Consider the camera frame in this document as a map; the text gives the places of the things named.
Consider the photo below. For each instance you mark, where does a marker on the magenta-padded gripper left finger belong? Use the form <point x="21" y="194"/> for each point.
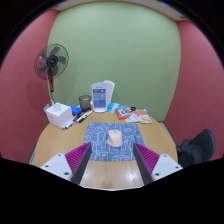
<point x="61" y="164"/>

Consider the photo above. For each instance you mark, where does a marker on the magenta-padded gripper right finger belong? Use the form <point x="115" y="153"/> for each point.
<point x="160" y="165"/>

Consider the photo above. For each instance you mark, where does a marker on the cream white computer mouse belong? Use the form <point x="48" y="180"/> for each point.
<point x="115" y="138"/>

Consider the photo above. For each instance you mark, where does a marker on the blue-grey patterned mouse pad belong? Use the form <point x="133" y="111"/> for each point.
<point x="96" y="136"/>

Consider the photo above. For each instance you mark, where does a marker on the black office chair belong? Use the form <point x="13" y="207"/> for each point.
<point x="196" y="148"/>

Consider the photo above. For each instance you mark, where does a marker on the white tissue box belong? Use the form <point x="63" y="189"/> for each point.
<point x="59" y="116"/>

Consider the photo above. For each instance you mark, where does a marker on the orange snack packet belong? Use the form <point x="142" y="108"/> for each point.
<point x="144" y="116"/>

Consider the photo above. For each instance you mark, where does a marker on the white snack packet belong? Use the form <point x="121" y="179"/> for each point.
<point x="133" y="118"/>

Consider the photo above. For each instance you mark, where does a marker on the blue whiteboard eraser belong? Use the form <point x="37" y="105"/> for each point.
<point x="75" y="110"/>

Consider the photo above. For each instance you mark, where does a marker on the small black object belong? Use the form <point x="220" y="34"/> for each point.
<point x="133" y="108"/>

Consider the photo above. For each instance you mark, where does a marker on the red snack packet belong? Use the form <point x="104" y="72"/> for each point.
<point x="123" y="113"/>

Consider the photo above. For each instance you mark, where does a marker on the dark mesh pen cup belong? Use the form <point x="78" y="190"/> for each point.
<point x="85" y="102"/>

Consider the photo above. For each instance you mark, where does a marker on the light blue snack packet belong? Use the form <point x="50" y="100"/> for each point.
<point x="114" y="107"/>

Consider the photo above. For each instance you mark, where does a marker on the acrylic sign stand blue cards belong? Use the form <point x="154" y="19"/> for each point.
<point x="99" y="97"/>

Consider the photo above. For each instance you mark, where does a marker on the white chair back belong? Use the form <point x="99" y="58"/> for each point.
<point x="110" y="88"/>

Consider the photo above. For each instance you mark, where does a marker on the black standing fan red pole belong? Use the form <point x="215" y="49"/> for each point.
<point x="51" y="61"/>

